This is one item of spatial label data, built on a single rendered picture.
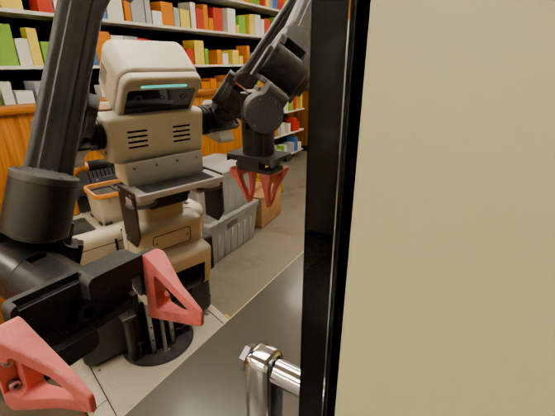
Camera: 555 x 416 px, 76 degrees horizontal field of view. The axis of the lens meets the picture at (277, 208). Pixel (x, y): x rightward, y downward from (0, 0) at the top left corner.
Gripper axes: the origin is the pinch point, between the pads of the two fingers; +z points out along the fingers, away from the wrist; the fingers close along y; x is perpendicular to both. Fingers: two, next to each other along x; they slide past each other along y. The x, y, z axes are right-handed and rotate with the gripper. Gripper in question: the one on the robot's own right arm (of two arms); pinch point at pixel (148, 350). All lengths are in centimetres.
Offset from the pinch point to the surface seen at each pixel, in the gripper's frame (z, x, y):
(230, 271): -113, 116, 152
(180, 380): -9.8, 20.2, 11.5
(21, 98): -230, 10, 96
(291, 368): 12.5, -7.3, -1.7
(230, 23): -234, -52, 301
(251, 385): 10.8, -5.9, -2.4
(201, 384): -7.0, 20.0, 12.5
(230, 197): -130, 72, 174
